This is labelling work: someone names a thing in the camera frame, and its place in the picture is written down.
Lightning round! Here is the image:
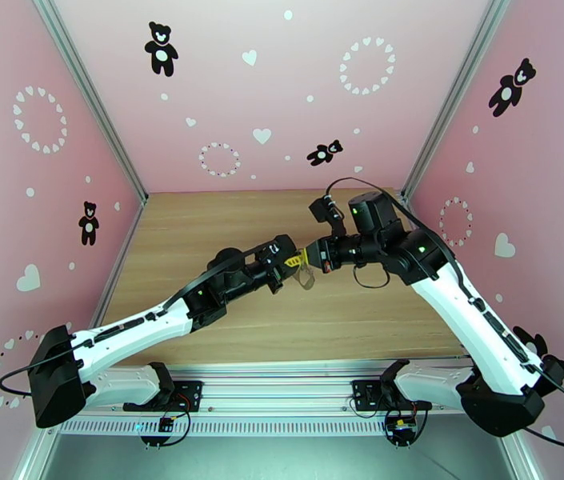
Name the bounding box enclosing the aluminium mounting beam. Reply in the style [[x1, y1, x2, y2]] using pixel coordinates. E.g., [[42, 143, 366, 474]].
[[83, 363, 468, 420]]

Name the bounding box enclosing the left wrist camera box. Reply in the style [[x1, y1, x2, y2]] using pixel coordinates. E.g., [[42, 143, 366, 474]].
[[255, 234, 299, 269]]

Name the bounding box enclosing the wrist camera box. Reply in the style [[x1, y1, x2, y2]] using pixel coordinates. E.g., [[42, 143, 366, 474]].
[[310, 195, 346, 238], [255, 234, 299, 269]]

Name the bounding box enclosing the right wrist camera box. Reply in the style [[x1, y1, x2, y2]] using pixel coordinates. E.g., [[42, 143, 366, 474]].
[[310, 195, 346, 238]]

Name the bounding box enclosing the thin black gripper wire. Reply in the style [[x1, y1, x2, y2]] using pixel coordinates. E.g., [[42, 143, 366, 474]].
[[353, 266, 392, 290]]

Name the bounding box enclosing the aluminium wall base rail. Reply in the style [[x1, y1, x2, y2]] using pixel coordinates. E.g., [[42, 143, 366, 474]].
[[90, 195, 149, 329], [400, 193, 428, 232]]

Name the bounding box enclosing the white slotted cable duct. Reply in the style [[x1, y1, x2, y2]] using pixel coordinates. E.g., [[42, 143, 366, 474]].
[[58, 418, 478, 438]]

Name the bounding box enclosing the small wired circuit board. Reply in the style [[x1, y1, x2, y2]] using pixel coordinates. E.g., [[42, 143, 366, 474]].
[[383, 408, 429, 450], [138, 410, 194, 450]]

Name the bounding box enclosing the aluminium corner post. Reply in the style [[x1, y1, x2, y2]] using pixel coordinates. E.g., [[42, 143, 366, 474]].
[[400, 0, 513, 201], [29, 0, 149, 201]]

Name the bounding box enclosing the aluminium frame post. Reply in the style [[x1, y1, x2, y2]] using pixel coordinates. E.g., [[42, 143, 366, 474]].
[[498, 435, 542, 480], [11, 428, 60, 480]]

